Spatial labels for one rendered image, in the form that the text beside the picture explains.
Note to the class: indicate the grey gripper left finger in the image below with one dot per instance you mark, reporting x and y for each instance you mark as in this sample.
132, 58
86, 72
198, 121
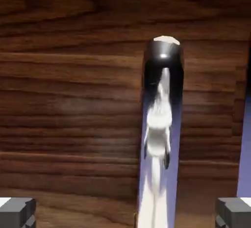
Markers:
15, 213

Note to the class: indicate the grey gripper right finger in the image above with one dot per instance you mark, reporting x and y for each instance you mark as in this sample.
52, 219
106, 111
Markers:
235, 214

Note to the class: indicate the dark wooden cabinet door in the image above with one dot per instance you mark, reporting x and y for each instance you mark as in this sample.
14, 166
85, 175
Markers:
68, 104

